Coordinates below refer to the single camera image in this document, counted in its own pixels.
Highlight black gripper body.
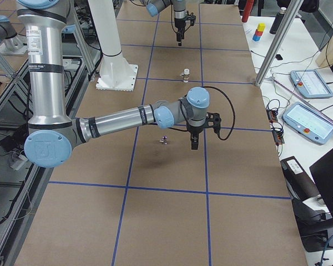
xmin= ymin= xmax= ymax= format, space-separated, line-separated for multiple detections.
xmin=174 ymin=17 xmax=186 ymax=32
xmin=186 ymin=122 xmax=207 ymax=136

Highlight small metal valve fitting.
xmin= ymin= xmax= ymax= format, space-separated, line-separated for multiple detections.
xmin=159 ymin=136 xmax=168 ymax=145

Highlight white PPR pipe brass fitting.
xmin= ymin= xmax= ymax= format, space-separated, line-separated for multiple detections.
xmin=180 ymin=68 xmax=190 ymax=83

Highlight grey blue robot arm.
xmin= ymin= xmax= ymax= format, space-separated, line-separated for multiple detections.
xmin=16 ymin=1 xmax=213 ymax=168
xmin=130 ymin=0 xmax=195 ymax=47

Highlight red cylinder bottle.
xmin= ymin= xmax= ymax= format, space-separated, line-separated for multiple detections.
xmin=241 ymin=0 xmax=255 ymax=23

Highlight stacked coloured wooden blocks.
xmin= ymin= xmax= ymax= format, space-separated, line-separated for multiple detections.
xmin=252 ymin=23 xmax=266 ymax=42

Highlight black thermos bottle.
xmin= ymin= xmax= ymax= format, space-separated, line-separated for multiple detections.
xmin=269 ymin=7 xmax=286 ymax=35

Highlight small black box device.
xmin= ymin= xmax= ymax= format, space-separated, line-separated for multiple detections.
xmin=275 ymin=54 xmax=283 ymax=60

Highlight near blue teach pendant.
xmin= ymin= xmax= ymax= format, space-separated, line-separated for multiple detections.
xmin=282 ymin=102 xmax=333 ymax=145

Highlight blue teach pendant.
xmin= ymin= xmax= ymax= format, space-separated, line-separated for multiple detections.
xmin=282 ymin=102 xmax=333 ymax=145
xmin=290 ymin=70 xmax=333 ymax=99

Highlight far blue teach pendant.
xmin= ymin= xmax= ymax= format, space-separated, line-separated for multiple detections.
xmin=290 ymin=70 xmax=333 ymax=99

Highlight black monitor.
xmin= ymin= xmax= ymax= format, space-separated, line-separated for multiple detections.
xmin=310 ymin=148 xmax=333 ymax=214

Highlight black monitor stand base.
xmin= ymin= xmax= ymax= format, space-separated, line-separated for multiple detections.
xmin=291 ymin=198 xmax=333 ymax=252

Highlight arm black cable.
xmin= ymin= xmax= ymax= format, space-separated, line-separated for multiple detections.
xmin=166 ymin=85 xmax=236 ymax=141

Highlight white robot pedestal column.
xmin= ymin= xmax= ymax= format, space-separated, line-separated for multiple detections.
xmin=88 ymin=0 xmax=138 ymax=91

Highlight circuit board with wires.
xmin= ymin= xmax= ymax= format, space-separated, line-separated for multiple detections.
xmin=265 ymin=99 xmax=285 ymax=146

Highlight aluminium frame post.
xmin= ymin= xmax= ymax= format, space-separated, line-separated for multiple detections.
xmin=254 ymin=0 xmax=303 ymax=87

